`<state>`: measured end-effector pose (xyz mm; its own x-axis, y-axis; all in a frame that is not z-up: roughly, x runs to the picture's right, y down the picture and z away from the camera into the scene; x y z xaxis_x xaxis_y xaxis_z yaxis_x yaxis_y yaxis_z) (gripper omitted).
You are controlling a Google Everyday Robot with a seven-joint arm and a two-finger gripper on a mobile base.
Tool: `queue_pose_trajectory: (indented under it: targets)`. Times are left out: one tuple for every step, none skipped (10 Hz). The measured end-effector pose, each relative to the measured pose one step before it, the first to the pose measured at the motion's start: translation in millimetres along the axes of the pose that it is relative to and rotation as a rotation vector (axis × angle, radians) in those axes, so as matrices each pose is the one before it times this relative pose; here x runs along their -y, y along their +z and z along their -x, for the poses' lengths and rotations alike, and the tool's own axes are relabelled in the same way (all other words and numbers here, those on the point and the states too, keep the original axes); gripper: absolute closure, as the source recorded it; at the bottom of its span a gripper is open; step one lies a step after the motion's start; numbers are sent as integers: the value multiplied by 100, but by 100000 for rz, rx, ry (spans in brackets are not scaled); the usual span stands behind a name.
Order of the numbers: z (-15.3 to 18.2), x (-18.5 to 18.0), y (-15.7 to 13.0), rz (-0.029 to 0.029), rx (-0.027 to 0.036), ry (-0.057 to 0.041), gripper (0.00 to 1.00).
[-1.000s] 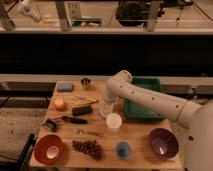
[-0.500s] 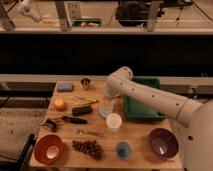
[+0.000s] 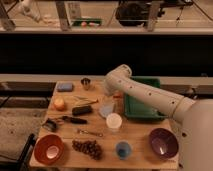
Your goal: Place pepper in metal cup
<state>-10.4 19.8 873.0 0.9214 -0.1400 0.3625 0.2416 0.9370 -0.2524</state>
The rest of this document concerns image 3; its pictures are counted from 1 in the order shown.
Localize blue plastic cup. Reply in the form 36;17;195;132
115;141;132;160

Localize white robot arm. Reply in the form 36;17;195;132
104;64;213;171

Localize black rectangular case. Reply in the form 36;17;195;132
72;105;92;116

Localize black binder clip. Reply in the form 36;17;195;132
42;119;57;132

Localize blue sponge block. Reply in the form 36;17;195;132
56;83;73;92

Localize bunch of dark grapes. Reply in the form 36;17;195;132
72;140;103;160

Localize green plastic tray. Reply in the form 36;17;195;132
124;76;166;122

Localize black handled tool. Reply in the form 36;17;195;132
60;116;87;124

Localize orange round fruit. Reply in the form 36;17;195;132
53;98;65;111

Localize black chair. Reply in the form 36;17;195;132
0;134;36;171

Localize wooden handled utensil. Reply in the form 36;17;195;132
74;96;98;105

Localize small metal cup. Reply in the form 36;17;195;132
81;77;91;90

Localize orange red bowl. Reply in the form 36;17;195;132
34;134;64;165

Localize purple bowl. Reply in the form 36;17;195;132
149;128;179;159

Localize white plastic cup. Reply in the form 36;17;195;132
106;113;122;132

